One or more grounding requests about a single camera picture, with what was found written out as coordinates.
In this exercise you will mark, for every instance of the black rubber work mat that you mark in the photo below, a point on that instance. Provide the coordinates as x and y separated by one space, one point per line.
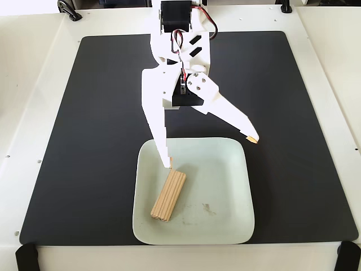
98 127

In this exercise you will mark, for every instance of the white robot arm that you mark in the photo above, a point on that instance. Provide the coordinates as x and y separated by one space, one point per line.
175 14

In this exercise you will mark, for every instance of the white square plate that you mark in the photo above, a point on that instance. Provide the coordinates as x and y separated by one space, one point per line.
217 180

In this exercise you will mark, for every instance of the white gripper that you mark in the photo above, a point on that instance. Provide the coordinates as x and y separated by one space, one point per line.
158 84

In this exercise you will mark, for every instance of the black table clamp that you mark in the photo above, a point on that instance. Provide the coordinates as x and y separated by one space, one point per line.
69 9
286 5

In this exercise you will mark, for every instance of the grooved wooden block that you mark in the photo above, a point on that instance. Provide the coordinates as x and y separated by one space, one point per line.
169 194

